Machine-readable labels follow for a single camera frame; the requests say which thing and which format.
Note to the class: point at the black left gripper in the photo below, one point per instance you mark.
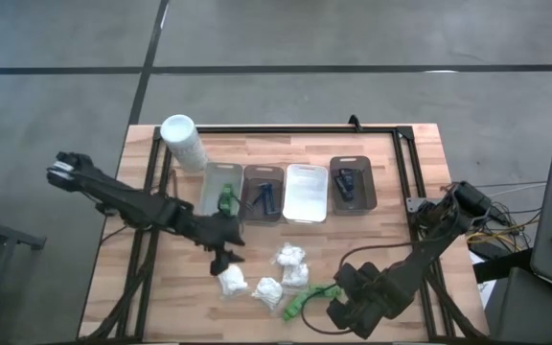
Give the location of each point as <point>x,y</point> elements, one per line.
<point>209,227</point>

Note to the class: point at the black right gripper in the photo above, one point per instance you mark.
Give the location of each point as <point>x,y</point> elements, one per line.
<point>381,297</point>

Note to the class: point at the green travel bottle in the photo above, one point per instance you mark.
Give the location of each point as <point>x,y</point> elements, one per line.
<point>324,291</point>
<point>228,197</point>
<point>297,304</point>

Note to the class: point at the clear bag of cotton balls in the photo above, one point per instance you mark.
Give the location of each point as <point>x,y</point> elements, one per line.
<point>295,274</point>
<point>232,280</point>
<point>289,254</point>

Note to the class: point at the clear bag of cotton swabs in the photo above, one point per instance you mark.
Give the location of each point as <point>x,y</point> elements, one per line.
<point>267,291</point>

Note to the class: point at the slim blue toiletry item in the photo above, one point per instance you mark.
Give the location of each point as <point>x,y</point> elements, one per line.
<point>257,199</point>

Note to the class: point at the black toiletry item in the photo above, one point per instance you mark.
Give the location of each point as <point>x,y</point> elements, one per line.
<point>351,177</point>
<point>343,189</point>

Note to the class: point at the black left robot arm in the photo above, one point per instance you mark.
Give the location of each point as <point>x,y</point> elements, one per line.
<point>113,191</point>

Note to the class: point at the pale translucent plastic bin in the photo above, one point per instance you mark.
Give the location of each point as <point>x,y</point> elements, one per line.
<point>213,177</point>

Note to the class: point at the dark translucent plastic bin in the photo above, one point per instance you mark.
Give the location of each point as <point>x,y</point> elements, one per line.
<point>252,175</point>
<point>367,187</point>

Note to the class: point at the white plastic bin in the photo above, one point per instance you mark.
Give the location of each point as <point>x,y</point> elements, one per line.
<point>305,191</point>

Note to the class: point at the white cylindrical wipes canister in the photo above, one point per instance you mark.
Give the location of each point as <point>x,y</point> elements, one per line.
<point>182,141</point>

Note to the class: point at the white paper sheet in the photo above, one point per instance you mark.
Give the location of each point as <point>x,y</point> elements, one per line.
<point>484,287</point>

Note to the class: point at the black power adapter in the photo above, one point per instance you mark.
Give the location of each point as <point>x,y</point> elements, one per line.
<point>499,216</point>

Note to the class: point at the black equipment case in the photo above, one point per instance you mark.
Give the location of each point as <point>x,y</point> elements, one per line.
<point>535,306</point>

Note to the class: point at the grey metal mount plate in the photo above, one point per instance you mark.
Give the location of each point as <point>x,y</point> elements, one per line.
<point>417,205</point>

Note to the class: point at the black aluminium table frame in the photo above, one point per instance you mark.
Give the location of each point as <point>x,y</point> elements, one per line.
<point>276,129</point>

